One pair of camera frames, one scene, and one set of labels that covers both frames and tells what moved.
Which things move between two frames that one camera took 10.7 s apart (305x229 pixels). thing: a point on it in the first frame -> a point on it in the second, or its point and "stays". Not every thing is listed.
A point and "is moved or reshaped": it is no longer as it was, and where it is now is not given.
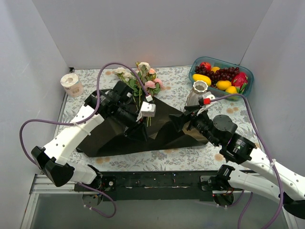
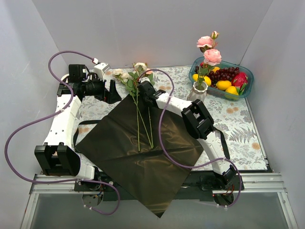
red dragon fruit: [240, 81] stays
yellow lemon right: [231, 89] stays
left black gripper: [133, 124] -> [106, 93]
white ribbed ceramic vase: [199, 87] stays
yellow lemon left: [197, 77] stays
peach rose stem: [151, 75] -> [150, 129]
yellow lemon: [223, 85] stays
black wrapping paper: [155, 131] is moved or reshaped
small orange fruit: [215, 68] stays
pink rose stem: [153, 87] -> [211, 57]
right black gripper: [188, 118] -> [144, 86]
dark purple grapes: [222, 74] stays
